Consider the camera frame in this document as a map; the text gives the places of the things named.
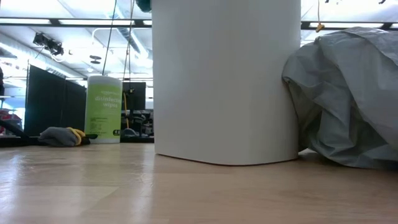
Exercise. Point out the white plastic trash bin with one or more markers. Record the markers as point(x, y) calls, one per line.
point(224, 81)

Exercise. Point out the green plastic trash bag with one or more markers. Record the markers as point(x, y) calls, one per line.
point(143, 4)

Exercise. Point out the grey trash bag liner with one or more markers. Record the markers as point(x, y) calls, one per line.
point(348, 99)

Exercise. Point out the black partition panel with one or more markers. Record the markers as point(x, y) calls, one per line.
point(136, 99)
point(46, 102)

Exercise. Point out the green wipes canister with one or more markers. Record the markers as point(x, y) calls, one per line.
point(102, 118)

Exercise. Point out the black ceiling disc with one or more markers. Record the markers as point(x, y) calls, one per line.
point(95, 59)

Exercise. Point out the dark gloves with yellow trim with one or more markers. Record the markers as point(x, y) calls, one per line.
point(59, 137)

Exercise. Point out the yellow ceiling hook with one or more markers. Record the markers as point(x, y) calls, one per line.
point(320, 27)

